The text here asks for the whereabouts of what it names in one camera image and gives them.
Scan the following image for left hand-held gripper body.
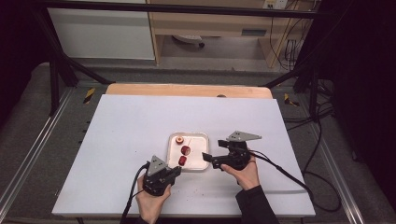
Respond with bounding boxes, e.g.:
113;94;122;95
142;155;176;197

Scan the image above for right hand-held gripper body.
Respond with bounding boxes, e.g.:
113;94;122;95
211;130;262;172

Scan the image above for square metal tray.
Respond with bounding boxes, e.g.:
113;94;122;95
165;132;210;172

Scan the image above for person's right hand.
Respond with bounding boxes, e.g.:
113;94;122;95
219;156;262;191

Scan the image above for person's left hand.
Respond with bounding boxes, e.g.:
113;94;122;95
135;175;173;224

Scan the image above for wooden table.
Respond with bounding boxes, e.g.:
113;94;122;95
105;82;275;100

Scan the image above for black metal stand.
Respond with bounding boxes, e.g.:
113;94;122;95
31;6;117;117
263;60;323;123

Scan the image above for office chair base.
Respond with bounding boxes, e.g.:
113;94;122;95
172;34;206;49

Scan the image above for light wooden desk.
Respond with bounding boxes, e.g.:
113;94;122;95
146;0;322;68

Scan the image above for white power strip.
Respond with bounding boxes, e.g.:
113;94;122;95
262;0;290;10

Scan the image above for white cabinet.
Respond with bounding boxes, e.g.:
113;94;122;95
48;0;156;61

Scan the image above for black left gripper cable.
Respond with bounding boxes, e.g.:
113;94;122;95
119;161;151;224

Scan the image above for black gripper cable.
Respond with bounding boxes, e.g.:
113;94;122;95
247;149;342;214
119;161;151;224

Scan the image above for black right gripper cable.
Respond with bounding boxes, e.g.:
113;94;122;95
247;149;342;214

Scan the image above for black floor cables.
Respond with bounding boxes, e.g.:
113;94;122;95
282;77;336;133

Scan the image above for aluminium floor rail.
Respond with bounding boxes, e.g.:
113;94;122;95
0;88;75;213
305;120;366;224

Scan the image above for black hanging cables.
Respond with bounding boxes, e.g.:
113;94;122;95
268;0;314;72

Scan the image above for black metal frame bar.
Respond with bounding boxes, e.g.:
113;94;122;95
31;0;326;20

